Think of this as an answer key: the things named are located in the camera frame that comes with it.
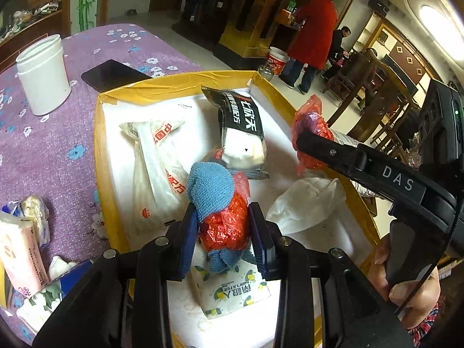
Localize blue Vinda tissue pack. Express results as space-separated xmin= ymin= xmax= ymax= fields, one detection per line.
xmin=17 ymin=260 xmax=93 ymax=336

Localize lemon print tissue pack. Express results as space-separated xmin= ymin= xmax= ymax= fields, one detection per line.
xmin=190 ymin=243 xmax=271 ymax=319

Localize pink rose tissue pack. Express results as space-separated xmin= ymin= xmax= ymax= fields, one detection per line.
xmin=1 ymin=211 xmax=49 ymax=298

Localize white cloth towel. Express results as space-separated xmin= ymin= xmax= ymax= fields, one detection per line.
xmin=266 ymin=177 xmax=346 ymax=235

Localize long white plastic packet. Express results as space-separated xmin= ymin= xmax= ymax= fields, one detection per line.
xmin=119 ymin=118 xmax=188 ymax=236

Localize blue cloth red bag bundle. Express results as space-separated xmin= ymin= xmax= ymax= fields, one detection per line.
xmin=187 ymin=162 xmax=251 ymax=255

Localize black snack packet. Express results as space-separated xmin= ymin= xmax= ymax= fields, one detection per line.
xmin=201 ymin=86 xmax=270 ymax=180

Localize small gold blue packet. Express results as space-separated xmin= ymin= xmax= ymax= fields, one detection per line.
xmin=1 ymin=195 xmax=50 ymax=247

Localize red bag with blue cloth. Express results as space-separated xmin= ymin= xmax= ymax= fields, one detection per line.
xmin=292 ymin=94 xmax=334 ymax=176

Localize person right hand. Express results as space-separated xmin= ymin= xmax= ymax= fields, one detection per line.
xmin=367 ymin=234 xmax=441 ymax=329

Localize wooden chair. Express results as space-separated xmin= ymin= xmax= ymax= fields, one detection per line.
xmin=326 ymin=47 xmax=417 ymax=145

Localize purple floral tablecloth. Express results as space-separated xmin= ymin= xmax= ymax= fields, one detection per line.
xmin=0 ymin=23 xmax=200 ymax=268

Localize yellow cardboard box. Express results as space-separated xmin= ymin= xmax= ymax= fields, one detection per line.
xmin=94 ymin=71 xmax=380 ymax=347

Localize seated person in black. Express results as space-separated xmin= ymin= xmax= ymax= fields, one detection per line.
xmin=322 ymin=26 xmax=351 ymax=81

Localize person in red coat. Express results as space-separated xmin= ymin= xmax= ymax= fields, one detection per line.
xmin=279 ymin=0 xmax=337 ymax=94

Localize red white bucket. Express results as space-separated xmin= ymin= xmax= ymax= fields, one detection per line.
xmin=267 ymin=46 xmax=290 ymax=75

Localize metal kettle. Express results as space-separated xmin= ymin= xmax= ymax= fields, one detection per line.
xmin=258 ymin=63 xmax=274 ymax=81

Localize black smartphone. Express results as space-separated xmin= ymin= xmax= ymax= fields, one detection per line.
xmin=81 ymin=59 xmax=150 ymax=93

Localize white plastic jar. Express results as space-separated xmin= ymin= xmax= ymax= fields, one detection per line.
xmin=16 ymin=34 xmax=71 ymax=116

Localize wooden glass cabinet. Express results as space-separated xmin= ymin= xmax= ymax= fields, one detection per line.
xmin=1 ymin=0 xmax=71 ymax=70

